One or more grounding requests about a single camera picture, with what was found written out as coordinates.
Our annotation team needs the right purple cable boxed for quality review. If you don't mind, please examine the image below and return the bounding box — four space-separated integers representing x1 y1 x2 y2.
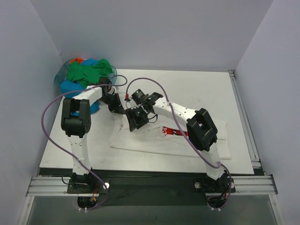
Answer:
125 77 234 209

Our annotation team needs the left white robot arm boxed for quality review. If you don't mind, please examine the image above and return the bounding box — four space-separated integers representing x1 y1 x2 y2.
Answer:
61 77 125 193

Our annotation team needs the white t-shirt with red print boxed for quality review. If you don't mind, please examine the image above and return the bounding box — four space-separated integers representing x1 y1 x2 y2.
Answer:
109 112 232 160

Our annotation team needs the aluminium front frame rail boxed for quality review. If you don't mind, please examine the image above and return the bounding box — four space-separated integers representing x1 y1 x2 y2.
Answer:
26 176 278 196

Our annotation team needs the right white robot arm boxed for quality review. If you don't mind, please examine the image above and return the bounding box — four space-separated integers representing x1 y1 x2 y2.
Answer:
125 89 230 191

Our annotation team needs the green t-shirt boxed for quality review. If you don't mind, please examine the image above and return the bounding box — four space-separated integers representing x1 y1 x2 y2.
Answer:
66 59 113 88

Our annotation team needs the aluminium table edge rail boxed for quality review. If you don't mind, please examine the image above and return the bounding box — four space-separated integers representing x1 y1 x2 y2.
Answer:
228 70 262 169

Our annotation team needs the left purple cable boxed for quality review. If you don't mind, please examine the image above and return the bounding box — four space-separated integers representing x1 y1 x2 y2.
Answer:
41 75 128 210

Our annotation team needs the purple cable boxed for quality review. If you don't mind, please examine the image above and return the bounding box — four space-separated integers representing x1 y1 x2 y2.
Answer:
41 75 128 210
125 77 234 209

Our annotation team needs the orange t-shirt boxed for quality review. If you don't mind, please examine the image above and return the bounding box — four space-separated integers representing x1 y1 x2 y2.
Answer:
69 58 85 64

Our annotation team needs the translucent teal plastic basket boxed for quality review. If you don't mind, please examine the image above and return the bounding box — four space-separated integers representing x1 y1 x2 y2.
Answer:
54 58 117 87

